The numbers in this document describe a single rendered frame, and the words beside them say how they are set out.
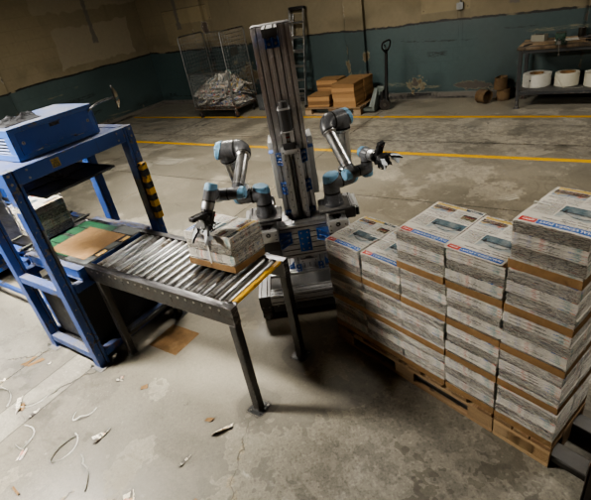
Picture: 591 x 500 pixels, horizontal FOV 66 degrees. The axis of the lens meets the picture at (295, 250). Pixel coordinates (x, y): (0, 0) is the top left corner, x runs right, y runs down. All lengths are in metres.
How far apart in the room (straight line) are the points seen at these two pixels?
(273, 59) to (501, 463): 2.66
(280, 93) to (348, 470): 2.32
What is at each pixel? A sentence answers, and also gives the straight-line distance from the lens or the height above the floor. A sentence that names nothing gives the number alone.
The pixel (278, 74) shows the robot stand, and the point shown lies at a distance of 3.18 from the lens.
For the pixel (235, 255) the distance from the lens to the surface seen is 2.61.
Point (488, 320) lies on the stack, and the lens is 2.30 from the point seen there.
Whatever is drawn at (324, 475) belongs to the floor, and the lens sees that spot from 2.64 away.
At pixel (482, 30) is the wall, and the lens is 8.93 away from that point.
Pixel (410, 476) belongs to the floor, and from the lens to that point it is 2.62.
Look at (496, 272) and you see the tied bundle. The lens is 2.13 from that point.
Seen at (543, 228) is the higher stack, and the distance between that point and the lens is 1.93.
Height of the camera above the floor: 2.20
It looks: 30 degrees down
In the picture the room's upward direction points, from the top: 11 degrees counter-clockwise
